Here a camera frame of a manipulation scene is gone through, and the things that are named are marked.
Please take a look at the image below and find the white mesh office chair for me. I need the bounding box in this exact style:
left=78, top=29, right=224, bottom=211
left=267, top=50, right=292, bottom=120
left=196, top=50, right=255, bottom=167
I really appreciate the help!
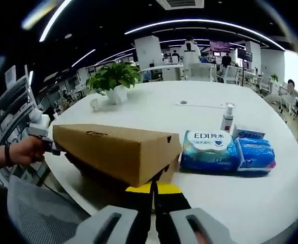
left=7, top=175, right=95, bottom=239

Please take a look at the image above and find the potted green plant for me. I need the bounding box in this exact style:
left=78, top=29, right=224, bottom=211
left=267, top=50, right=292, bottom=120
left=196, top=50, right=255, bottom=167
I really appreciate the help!
left=86, top=62, right=141, bottom=104

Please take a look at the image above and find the dark wall screen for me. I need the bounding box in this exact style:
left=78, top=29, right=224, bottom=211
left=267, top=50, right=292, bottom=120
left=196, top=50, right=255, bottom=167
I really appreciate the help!
left=237, top=49, right=253, bottom=62

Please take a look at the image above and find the person's left hand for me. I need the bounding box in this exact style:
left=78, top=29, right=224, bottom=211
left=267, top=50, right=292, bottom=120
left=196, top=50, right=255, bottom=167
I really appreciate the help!
left=11, top=136, right=53, bottom=166

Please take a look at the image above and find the grey metal shelf rack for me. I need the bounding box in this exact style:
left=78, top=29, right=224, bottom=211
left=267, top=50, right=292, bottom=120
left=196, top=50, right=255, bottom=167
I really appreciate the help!
left=0, top=65, right=38, bottom=143

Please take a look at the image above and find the white standing desk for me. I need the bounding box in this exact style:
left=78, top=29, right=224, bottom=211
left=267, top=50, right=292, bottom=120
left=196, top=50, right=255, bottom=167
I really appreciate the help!
left=140, top=63, right=184, bottom=82

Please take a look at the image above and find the blue soft tissue pack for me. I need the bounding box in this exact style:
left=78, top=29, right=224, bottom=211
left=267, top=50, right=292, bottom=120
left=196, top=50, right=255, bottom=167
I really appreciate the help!
left=234, top=137, right=276, bottom=174

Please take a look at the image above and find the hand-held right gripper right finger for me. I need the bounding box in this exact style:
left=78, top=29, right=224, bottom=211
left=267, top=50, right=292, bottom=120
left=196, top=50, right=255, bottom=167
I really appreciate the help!
left=153, top=181, right=240, bottom=244

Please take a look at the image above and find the long ceiling light strip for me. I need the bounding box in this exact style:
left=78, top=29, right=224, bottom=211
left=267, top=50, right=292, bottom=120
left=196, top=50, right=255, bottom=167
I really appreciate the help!
left=39, top=0, right=75, bottom=43
left=124, top=19, right=285, bottom=51

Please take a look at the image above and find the brown cardboard shoe box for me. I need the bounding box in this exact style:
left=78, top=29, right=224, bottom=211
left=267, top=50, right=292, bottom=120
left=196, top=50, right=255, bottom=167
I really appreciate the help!
left=52, top=124, right=183, bottom=189

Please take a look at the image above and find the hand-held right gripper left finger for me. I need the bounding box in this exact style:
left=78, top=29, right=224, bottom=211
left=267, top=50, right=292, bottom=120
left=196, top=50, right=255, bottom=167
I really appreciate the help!
left=72, top=181, right=155, bottom=244

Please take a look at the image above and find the white pump bottle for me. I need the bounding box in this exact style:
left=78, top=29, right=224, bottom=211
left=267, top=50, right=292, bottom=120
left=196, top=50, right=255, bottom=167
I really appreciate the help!
left=220, top=103, right=237, bottom=133

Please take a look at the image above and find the purple wall screen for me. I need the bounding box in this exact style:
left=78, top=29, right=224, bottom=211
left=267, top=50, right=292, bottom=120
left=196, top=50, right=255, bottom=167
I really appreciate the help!
left=209, top=40, right=230, bottom=53

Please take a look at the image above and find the ceiling air conditioner vent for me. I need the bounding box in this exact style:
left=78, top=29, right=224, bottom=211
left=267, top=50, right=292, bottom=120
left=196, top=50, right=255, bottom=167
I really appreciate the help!
left=155, top=0, right=205, bottom=10

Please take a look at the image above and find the small white blue box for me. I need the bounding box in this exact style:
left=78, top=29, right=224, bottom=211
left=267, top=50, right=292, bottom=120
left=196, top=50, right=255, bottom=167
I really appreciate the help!
left=231, top=124, right=266, bottom=140

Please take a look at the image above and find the black wristband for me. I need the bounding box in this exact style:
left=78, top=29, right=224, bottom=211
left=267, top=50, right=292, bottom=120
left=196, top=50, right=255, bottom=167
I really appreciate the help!
left=4, top=142, right=12, bottom=166

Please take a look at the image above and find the white blue wet wipes pack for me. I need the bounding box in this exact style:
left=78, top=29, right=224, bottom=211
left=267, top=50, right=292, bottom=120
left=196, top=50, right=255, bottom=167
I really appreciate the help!
left=179, top=130, right=241, bottom=172

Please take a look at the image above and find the table cable slot strip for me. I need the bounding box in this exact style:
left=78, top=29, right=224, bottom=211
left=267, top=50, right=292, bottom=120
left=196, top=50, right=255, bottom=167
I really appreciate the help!
left=174, top=101, right=227, bottom=109

